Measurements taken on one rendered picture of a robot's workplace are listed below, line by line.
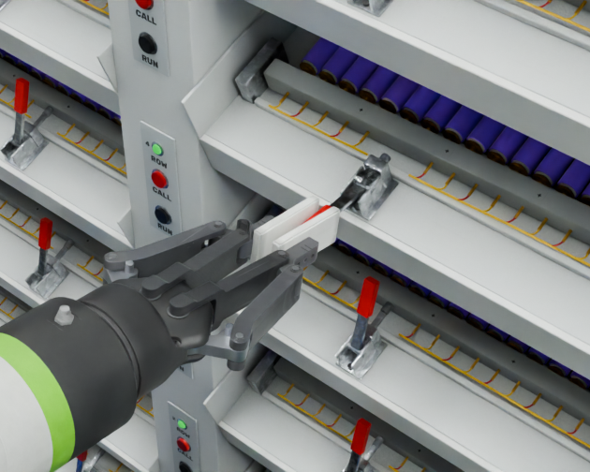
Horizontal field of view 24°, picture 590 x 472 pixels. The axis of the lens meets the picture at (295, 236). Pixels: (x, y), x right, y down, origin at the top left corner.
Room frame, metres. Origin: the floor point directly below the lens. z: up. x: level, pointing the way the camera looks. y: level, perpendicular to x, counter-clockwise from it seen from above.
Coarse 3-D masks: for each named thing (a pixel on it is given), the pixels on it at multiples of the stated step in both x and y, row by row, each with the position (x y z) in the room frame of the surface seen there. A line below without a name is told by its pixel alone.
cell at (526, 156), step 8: (528, 144) 0.80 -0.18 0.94; (536, 144) 0.80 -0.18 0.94; (544, 144) 0.80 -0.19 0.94; (520, 152) 0.80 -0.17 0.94; (528, 152) 0.79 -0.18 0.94; (536, 152) 0.79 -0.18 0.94; (544, 152) 0.80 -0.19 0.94; (512, 160) 0.79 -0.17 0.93; (520, 160) 0.79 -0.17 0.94; (528, 160) 0.79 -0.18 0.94; (536, 160) 0.79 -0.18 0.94; (528, 168) 0.78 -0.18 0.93
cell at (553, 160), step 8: (552, 152) 0.79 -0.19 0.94; (560, 152) 0.79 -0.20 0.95; (544, 160) 0.78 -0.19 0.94; (552, 160) 0.78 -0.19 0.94; (560, 160) 0.78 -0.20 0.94; (568, 160) 0.79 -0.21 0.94; (544, 168) 0.78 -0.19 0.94; (552, 168) 0.78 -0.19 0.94; (560, 168) 0.78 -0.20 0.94; (544, 176) 0.77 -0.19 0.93; (552, 176) 0.77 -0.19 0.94; (560, 176) 0.78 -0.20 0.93; (552, 184) 0.77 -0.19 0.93
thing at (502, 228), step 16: (272, 112) 0.89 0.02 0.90; (288, 112) 0.88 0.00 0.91; (304, 128) 0.86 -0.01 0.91; (336, 144) 0.84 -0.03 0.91; (400, 176) 0.80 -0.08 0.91; (432, 192) 0.78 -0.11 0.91; (464, 208) 0.77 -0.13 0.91; (496, 224) 0.75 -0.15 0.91; (528, 240) 0.73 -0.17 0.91; (544, 256) 0.72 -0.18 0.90; (560, 256) 0.71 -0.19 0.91; (576, 272) 0.70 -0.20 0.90
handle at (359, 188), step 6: (354, 180) 0.79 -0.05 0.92; (360, 180) 0.78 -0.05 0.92; (354, 186) 0.79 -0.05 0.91; (360, 186) 0.79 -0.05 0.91; (348, 192) 0.78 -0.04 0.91; (354, 192) 0.78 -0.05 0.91; (360, 192) 0.78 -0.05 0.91; (342, 198) 0.77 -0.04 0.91; (348, 198) 0.77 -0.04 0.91; (354, 198) 0.77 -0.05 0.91; (330, 204) 0.77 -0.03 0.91; (336, 204) 0.77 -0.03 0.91; (342, 204) 0.77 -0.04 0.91; (348, 204) 0.77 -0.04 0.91; (318, 210) 0.76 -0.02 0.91; (324, 210) 0.76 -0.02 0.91; (342, 210) 0.76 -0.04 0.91; (312, 216) 0.75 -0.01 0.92
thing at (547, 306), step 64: (256, 64) 0.91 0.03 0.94; (256, 128) 0.88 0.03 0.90; (320, 128) 0.87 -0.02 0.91; (320, 192) 0.81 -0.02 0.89; (448, 192) 0.79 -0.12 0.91; (384, 256) 0.77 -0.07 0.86; (448, 256) 0.73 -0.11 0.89; (512, 256) 0.72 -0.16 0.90; (576, 256) 0.72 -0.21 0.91; (512, 320) 0.69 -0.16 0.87; (576, 320) 0.67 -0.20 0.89
